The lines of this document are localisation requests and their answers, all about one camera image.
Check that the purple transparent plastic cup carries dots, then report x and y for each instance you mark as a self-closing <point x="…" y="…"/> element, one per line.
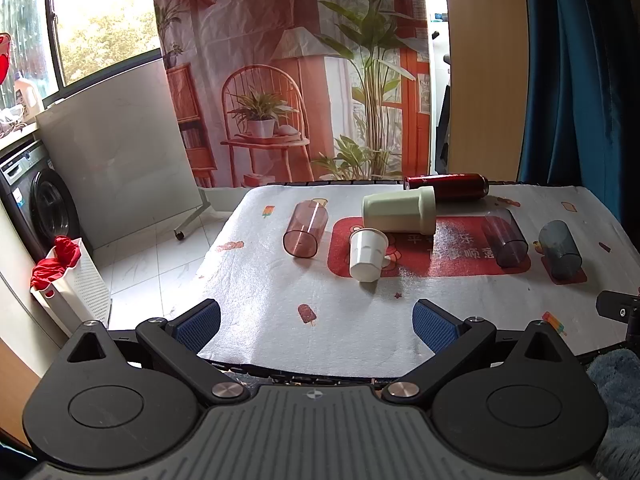
<point x="505" y="240"/>

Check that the white detergent bottle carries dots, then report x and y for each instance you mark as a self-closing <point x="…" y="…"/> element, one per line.
<point x="27" y="95"/>

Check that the white printed table mat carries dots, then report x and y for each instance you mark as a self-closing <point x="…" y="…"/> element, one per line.
<point x="310" y="290"/>

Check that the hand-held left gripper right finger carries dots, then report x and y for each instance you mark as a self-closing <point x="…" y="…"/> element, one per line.
<point x="434" y="327"/>

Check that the blue curtain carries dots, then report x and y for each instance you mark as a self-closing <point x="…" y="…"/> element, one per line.
<point x="585" y="70"/>

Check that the white laundry basket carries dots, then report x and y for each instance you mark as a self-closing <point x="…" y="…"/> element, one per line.
<point x="82" y="290"/>

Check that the wooden panel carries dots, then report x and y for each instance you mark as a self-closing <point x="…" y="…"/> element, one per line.
<point x="482" y="75"/>

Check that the window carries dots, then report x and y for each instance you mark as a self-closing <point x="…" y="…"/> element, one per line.
<point x="100" y="25"/>

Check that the white board on wheels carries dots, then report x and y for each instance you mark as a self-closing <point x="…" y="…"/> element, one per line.
<point x="115" y="160"/>

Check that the red hanging object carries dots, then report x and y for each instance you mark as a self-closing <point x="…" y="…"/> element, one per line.
<point x="4" y="57"/>

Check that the red cloth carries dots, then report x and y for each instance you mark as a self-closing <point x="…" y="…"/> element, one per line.
<point x="55" y="262"/>

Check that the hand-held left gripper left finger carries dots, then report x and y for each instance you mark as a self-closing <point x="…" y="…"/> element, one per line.
<point x="197" y="326"/>

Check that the pink transparent plastic cup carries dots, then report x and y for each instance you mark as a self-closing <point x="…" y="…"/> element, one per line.
<point x="304" y="232"/>

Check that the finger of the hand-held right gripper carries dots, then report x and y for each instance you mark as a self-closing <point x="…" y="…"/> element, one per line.
<point x="612" y="306"/>

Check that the black table frame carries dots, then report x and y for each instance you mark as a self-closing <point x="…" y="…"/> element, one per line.
<point x="300" y="376"/>

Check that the grey transparent plastic cup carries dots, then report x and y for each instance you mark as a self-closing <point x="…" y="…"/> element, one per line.
<point x="560" y="250"/>

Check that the printed wall tapestry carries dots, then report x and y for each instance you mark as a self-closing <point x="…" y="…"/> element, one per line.
<point x="280" y="70"/>

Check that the pale green plastic cup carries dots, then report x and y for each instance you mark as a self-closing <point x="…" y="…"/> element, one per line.
<point x="397" y="210"/>

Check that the red drink can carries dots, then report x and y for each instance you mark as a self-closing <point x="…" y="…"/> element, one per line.
<point x="450" y="186"/>

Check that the blue fluffy cloth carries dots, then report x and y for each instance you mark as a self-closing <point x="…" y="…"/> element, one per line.
<point x="617" y="400"/>

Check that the grey washing machine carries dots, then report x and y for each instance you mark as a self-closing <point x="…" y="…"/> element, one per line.
<point x="35" y="200"/>

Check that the white paper cup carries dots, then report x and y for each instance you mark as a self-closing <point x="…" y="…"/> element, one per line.
<point x="367" y="255"/>

